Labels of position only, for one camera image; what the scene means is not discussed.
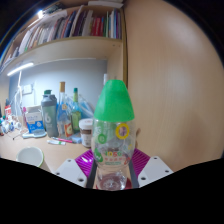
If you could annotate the red pen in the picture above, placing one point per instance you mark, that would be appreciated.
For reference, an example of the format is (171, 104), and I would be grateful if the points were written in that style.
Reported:
(63, 139)

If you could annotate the light blue round lid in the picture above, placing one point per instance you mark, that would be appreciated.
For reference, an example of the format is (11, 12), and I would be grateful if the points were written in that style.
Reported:
(35, 134)

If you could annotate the glass bottle with gold cap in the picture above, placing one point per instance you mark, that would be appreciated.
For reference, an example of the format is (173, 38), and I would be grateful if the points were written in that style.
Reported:
(63, 115)

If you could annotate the green-capped glass bottle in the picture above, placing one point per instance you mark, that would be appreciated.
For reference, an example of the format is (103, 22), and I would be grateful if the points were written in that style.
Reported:
(76, 115)

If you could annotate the grey shaker bottle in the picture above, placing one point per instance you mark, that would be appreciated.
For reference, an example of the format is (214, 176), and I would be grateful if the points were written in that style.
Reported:
(50, 118)

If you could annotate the clear bottle with green cap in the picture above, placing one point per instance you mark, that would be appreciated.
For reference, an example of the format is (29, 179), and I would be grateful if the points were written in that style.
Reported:
(114, 103)

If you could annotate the clear glass bottle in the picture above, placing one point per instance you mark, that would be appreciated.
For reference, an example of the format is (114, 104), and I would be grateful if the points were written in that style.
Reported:
(105, 79)

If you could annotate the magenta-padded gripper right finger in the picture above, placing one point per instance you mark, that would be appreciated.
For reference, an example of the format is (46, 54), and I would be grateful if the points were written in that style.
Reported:
(154, 169)

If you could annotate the brown jar with white lid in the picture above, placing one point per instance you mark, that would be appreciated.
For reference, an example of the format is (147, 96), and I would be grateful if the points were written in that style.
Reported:
(86, 132)

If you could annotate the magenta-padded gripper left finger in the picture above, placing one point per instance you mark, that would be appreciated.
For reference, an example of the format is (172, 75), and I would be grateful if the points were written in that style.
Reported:
(70, 171)

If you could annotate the wooden shelf unit with books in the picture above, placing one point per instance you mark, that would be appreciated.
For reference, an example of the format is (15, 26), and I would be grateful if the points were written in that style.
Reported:
(83, 25)

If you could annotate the red and white canister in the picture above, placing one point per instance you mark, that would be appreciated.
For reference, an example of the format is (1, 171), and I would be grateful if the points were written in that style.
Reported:
(7, 111)

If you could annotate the white mug with green rim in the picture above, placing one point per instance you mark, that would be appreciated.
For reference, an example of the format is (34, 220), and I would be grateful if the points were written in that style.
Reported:
(30, 156)

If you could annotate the white tube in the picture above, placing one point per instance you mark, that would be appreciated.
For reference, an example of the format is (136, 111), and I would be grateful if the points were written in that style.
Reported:
(56, 142)

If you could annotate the white and blue carton box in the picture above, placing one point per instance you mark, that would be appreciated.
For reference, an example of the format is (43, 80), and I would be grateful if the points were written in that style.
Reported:
(34, 120)

